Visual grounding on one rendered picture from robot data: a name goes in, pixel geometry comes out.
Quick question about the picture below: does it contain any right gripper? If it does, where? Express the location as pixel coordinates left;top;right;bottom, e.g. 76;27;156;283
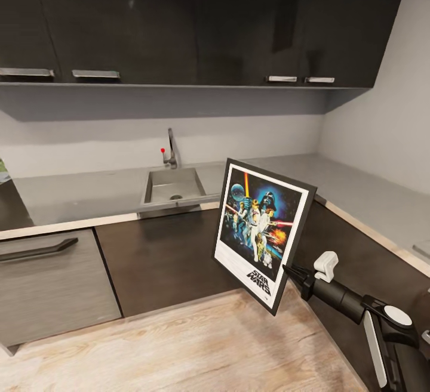
282;264;348;313

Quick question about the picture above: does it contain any poster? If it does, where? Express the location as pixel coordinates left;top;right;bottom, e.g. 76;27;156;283
211;158;317;316

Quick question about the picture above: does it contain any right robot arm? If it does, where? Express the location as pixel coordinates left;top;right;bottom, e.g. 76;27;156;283
282;251;430;392

